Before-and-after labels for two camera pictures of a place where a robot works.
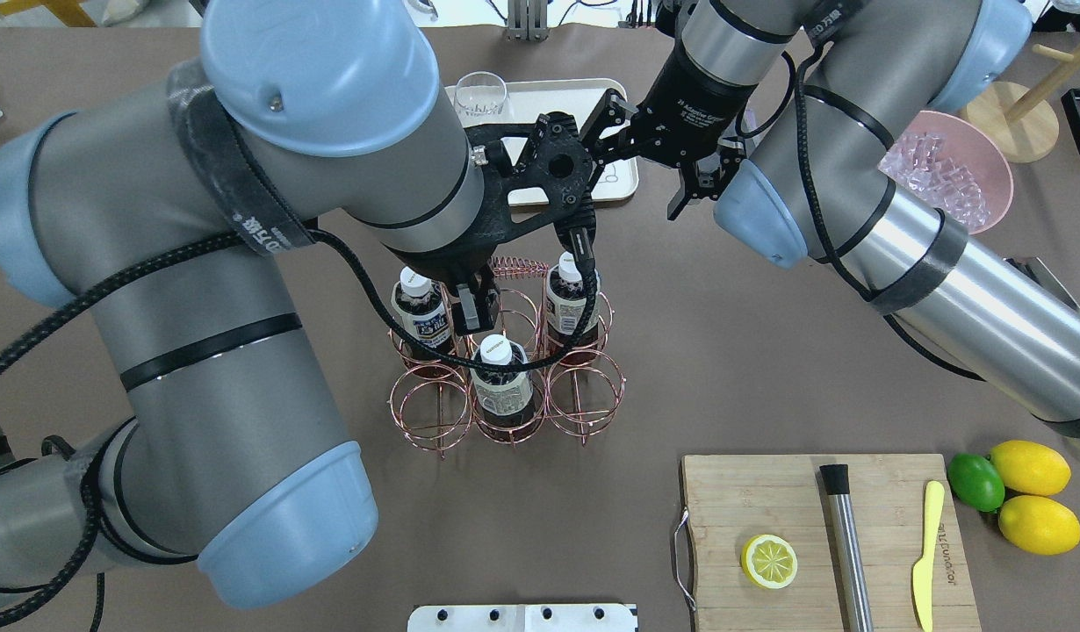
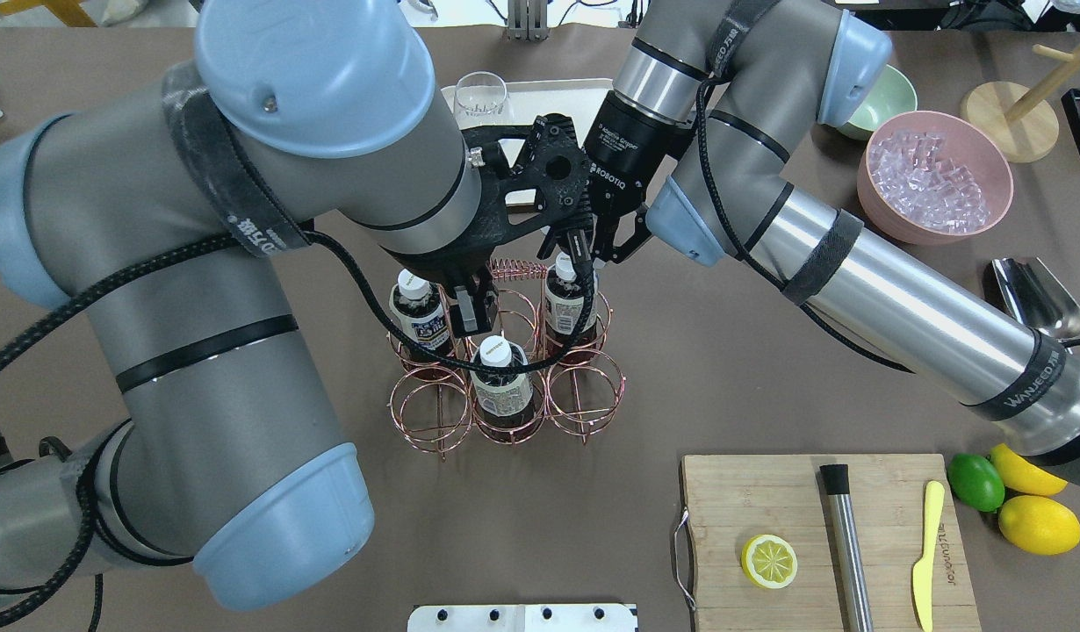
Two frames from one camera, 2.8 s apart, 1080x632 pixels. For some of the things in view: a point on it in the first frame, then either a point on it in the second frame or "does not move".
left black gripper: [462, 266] does not move
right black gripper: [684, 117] -> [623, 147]
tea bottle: [565, 306] does not move
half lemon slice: [769, 561] does not move
